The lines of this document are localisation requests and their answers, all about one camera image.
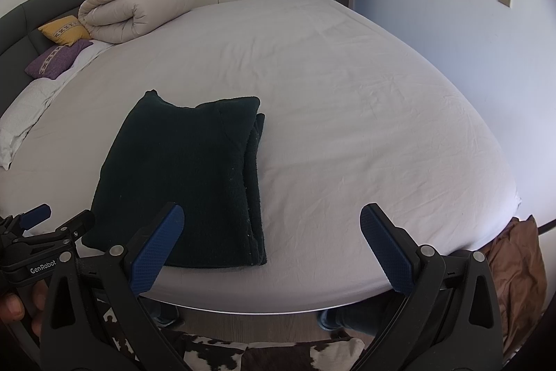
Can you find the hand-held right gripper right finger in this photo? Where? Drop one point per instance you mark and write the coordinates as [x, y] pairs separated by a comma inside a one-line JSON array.
[[386, 249]]

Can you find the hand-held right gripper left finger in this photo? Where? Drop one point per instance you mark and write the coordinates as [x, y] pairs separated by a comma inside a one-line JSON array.
[[158, 249]]

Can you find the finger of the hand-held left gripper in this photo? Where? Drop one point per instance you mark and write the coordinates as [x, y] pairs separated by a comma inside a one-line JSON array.
[[80, 223], [37, 214]]

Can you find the dark green sweater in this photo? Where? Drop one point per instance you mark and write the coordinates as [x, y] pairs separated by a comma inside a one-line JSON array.
[[182, 171]]

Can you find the person's left hand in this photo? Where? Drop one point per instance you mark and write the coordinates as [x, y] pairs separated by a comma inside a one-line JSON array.
[[13, 308]]

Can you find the person's left leg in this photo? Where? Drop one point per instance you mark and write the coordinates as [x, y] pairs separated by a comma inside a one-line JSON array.
[[165, 315]]

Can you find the person's leg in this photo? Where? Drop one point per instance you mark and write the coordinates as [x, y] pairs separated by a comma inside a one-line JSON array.
[[352, 316], [165, 315]]

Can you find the person's right leg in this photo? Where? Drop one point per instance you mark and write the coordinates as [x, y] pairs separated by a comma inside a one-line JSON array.
[[352, 316]]

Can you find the white pillow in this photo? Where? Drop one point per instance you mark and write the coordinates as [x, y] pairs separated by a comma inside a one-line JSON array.
[[24, 110]]

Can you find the brown cloth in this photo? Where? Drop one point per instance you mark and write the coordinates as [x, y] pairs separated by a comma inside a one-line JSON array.
[[517, 275]]

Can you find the bed with white sheet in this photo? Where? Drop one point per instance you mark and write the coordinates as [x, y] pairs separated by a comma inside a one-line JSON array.
[[347, 114]]

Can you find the cowhide pattern rug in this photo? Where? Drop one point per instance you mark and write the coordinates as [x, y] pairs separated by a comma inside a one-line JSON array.
[[260, 353]]

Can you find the purple patterned pillow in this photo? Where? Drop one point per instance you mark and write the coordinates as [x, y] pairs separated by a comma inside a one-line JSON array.
[[56, 60]]

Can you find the yellow patterned pillow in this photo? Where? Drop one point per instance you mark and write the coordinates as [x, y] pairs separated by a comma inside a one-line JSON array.
[[65, 30]]

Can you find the grey upholstered headboard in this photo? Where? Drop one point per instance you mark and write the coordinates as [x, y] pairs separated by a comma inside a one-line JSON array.
[[26, 23]]

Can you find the folded beige duvet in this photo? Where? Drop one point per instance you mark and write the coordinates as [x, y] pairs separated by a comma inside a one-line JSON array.
[[134, 6]]

